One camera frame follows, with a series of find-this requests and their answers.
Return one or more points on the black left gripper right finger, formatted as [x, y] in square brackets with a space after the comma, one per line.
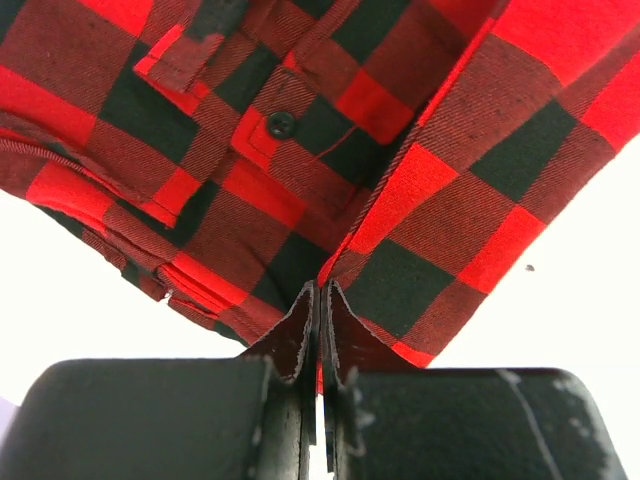
[386, 418]

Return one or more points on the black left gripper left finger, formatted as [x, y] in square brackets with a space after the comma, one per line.
[247, 417]

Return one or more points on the red black plaid shirt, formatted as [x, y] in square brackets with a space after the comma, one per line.
[222, 154]

